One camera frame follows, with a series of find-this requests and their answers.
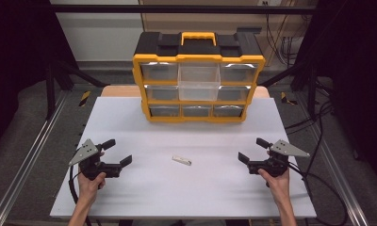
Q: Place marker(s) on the person's right hand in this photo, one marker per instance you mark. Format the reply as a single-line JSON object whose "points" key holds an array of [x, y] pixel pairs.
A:
{"points": [[279, 186]]}

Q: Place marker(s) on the set of closed clear drawers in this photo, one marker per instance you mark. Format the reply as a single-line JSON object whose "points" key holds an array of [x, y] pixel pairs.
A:
{"points": [[160, 71]]}

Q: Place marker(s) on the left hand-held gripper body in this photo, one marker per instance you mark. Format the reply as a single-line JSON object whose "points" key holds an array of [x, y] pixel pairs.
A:
{"points": [[89, 164]]}

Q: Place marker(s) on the aluminium frame rail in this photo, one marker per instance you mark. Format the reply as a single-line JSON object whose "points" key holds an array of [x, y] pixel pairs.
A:
{"points": [[337, 175], [26, 163]]}

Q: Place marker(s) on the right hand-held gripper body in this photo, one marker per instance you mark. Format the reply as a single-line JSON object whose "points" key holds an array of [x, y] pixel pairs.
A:
{"points": [[276, 164]]}

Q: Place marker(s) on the yellow black hazard tape strip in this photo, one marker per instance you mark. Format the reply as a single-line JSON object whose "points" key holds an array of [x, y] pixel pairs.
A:
{"points": [[286, 99], [85, 98]]}

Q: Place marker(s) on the black horizontal frame bar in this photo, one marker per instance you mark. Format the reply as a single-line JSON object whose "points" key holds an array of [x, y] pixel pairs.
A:
{"points": [[177, 8]]}

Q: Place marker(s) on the dark curtain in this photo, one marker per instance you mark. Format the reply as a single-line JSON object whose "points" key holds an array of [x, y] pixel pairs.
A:
{"points": [[359, 78], [17, 62]]}

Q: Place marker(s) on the black metal stand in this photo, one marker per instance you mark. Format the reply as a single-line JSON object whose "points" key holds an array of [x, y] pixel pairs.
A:
{"points": [[50, 91], [312, 91]]}

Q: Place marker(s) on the clear plastic drawer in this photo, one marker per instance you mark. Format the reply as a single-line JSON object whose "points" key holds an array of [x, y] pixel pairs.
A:
{"points": [[198, 86]]}

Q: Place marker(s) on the person's left hand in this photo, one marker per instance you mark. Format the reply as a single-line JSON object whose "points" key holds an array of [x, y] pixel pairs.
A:
{"points": [[89, 188]]}

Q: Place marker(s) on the yellow black drawer organizer cabinet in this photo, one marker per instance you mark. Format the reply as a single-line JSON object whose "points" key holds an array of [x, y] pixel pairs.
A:
{"points": [[196, 47]]}

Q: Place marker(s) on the small white rectangular block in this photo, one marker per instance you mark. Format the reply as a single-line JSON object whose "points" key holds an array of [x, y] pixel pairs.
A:
{"points": [[181, 160]]}

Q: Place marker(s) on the light wooden board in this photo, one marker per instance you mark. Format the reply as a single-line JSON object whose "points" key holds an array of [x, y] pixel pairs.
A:
{"points": [[120, 91]]}

